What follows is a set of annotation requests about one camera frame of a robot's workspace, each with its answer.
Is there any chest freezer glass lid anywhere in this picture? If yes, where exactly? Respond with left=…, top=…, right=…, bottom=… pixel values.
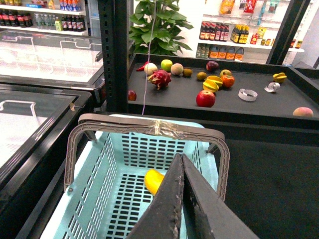
left=0, top=30, right=106, bottom=104

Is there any white drinks shelf left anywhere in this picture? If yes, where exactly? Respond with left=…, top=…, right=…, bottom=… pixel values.
left=0, top=0, right=88, bottom=36

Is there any glass door refrigerator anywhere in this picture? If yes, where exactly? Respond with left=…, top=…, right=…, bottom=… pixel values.
left=85, top=0, right=101, bottom=38

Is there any white grocery shelf right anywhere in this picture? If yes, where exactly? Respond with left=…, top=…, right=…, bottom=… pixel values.
left=195, top=0, right=306, bottom=63

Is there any red yellow mango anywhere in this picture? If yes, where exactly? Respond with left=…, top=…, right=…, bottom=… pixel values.
left=220, top=69, right=232, bottom=77

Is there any dark purple fruit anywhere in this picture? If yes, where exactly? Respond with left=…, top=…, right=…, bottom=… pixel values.
left=206, top=60, right=219, bottom=72

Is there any grey basket handle rear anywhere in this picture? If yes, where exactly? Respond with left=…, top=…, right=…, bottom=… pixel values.
left=78, top=114, right=227, bottom=149

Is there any white round fruit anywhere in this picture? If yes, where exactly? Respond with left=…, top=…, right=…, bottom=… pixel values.
left=144, top=62, right=158, bottom=76

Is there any brown kiwi right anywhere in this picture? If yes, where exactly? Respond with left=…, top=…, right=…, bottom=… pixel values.
left=196, top=72, right=207, bottom=81

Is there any brown kiwi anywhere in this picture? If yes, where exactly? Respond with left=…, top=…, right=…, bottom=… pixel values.
left=196, top=72, right=207, bottom=81
left=182, top=68, right=193, bottom=77

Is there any black fruit display tray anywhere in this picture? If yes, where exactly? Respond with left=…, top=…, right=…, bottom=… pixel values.
left=128, top=54, right=319, bottom=130

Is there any white tape ring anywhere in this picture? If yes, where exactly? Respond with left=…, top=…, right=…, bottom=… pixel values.
left=238, top=88, right=259, bottom=102

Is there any yellow starfruit far right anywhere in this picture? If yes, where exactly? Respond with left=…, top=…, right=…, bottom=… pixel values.
left=273, top=72, right=287, bottom=84

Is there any grey basket handle front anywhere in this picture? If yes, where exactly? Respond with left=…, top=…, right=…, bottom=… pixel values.
left=63, top=124, right=230, bottom=200

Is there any brown kiwi left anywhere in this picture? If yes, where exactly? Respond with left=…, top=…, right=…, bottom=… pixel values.
left=182, top=68, right=193, bottom=77

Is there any green potted plant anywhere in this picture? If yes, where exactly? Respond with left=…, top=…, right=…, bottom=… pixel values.
left=129, top=0, right=193, bottom=56

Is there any yellow starfruit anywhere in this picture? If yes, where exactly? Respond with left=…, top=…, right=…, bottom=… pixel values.
left=273, top=72, right=287, bottom=84
left=202, top=80, right=219, bottom=93
left=206, top=75, right=223, bottom=87

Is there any small dark red apple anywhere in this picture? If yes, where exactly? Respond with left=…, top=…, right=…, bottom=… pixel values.
left=128, top=90, right=137, bottom=101

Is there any black metal rack post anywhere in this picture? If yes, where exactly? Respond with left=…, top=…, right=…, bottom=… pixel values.
left=98, top=0, right=133, bottom=113

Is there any green apple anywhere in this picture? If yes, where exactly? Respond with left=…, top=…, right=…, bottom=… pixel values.
left=160, top=59, right=173, bottom=72

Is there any pink dragon fruit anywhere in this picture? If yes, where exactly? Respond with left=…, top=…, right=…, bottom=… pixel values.
left=148, top=70, right=171, bottom=90

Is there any grey basket handle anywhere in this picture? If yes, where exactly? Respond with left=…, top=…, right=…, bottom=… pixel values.
left=78, top=114, right=227, bottom=149
left=63, top=124, right=230, bottom=200

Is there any light blue plastic basket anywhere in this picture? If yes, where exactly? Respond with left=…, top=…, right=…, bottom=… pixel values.
left=39, top=114, right=225, bottom=239

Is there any thin white hanging cable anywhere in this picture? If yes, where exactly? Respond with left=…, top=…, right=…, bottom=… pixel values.
left=141, top=0, right=158, bottom=116

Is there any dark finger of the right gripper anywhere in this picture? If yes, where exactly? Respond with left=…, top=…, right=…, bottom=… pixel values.
left=127, top=154, right=184, bottom=239
left=182, top=154, right=258, bottom=239

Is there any yellow starfruit front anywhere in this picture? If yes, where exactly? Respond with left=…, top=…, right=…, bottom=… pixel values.
left=202, top=80, right=219, bottom=93

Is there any small white tape roll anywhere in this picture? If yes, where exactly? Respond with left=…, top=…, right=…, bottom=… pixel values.
left=264, top=82, right=281, bottom=93

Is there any yellow starfruit back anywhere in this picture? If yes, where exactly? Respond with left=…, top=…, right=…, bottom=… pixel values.
left=206, top=75, right=223, bottom=87

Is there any red chili pepper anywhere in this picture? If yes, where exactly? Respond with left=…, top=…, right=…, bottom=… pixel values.
left=136, top=61, right=150, bottom=72

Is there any near chest freezer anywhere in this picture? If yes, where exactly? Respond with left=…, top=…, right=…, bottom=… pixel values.
left=0, top=84, right=93, bottom=239

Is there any large red apple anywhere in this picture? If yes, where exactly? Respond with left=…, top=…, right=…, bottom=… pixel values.
left=196, top=90, right=215, bottom=108

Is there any peach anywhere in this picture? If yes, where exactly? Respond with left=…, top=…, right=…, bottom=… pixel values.
left=293, top=107, right=314, bottom=118

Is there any orange persimmon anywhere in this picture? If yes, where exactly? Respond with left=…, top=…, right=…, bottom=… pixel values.
left=221, top=75, right=235, bottom=88

